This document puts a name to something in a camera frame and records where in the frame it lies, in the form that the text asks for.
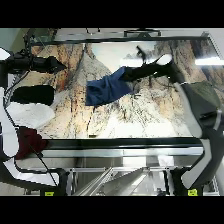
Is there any white garment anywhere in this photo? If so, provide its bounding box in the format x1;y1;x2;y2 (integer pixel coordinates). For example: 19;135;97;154
5;101;56;130

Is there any blue garment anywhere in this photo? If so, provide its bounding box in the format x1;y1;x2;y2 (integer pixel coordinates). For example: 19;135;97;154
84;66;135;108

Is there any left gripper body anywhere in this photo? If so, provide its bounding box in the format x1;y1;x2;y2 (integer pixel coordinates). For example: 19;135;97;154
30;55;68;75

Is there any silver frame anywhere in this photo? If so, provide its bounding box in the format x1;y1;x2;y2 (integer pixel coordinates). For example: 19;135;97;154
14;28;222;197

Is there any olive green garment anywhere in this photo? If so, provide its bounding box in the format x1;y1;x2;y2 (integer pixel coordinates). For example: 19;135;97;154
187;81;222;116

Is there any black garment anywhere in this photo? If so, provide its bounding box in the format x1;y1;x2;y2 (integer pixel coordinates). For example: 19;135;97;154
10;84;57;107

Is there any black cable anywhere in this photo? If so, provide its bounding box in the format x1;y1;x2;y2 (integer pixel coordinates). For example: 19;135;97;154
2;84;59;188

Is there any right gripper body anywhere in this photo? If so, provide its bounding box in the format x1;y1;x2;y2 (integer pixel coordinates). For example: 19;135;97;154
119;64;158;83

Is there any dark red garment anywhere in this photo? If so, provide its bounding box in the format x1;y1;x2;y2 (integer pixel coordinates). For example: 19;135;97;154
14;126;48;161

